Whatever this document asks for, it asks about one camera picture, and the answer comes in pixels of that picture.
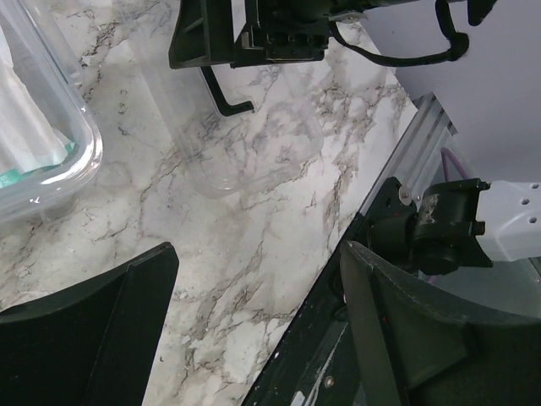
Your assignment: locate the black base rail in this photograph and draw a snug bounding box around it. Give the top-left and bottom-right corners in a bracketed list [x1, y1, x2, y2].
[240, 177, 424, 406]

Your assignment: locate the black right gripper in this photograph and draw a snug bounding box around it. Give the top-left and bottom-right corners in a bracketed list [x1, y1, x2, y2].
[168, 0, 372, 69]

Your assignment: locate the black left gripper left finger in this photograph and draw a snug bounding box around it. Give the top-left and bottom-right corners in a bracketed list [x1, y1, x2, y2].
[1, 243, 179, 405]

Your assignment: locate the teal white dressing packet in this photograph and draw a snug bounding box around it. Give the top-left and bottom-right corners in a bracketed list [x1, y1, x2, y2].
[1, 35, 75, 188]

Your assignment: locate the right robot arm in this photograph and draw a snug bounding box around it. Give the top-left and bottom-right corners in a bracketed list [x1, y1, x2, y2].
[168, 1, 540, 275]

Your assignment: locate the clear plastic tray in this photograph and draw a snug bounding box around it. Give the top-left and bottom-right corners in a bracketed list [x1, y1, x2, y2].
[1, 1, 103, 225]

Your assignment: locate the clear box lid black handle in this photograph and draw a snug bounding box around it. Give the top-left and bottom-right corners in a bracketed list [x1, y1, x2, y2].
[115, 1, 323, 197]

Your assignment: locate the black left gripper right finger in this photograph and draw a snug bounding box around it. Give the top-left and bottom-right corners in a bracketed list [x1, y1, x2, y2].
[340, 242, 540, 405]

